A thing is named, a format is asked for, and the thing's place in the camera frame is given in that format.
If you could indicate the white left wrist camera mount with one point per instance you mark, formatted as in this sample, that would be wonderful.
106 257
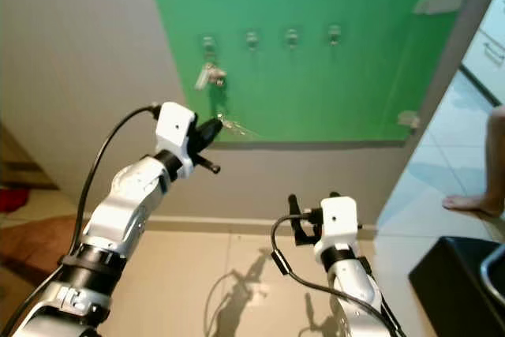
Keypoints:
175 128

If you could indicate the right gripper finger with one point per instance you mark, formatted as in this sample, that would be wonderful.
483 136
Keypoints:
295 219
334 196

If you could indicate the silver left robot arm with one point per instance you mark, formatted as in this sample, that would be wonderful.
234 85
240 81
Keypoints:
134 203

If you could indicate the keys with beige tag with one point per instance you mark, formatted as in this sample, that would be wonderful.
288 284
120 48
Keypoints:
235 125

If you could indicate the red cloth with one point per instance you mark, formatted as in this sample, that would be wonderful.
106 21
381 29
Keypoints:
12 199

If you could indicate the key bunch with white tag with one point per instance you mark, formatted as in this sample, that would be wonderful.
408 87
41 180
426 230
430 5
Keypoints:
211 76

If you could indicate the flat brown cardboard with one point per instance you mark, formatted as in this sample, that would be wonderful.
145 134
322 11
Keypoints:
39 246

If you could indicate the person bare foot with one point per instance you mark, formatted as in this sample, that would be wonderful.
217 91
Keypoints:
491 163

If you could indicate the black bin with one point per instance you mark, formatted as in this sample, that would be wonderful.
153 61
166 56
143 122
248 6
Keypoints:
450 282

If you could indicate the clear adhesive metal hook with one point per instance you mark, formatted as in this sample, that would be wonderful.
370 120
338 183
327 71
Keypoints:
208 43
334 34
252 39
292 37

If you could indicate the wide grey tape piece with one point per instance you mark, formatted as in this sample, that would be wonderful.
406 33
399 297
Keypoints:
442 0

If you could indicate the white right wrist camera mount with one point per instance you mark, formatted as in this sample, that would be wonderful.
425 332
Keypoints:
339 222

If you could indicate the wooden cabinet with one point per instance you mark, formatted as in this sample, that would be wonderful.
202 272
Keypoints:
24 167

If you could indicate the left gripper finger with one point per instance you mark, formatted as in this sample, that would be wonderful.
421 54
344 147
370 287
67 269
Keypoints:
209 133

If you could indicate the small grey tape piece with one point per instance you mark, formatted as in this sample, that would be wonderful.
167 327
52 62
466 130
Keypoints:
409 120

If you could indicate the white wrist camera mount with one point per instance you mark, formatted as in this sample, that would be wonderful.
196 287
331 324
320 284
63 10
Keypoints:
339 222
175 128

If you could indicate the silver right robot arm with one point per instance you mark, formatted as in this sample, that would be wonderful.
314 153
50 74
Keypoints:
355 297

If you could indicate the green wall board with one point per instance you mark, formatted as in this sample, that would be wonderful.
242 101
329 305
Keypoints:
323 92

